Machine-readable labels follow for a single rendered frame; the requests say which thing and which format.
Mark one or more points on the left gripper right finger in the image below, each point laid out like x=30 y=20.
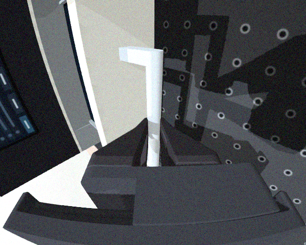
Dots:
x=178 y=149

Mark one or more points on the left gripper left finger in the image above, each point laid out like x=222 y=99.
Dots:
x=129 y=149

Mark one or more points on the dark grey plate with grid of holes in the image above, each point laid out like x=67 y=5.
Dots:
x=234 y=79

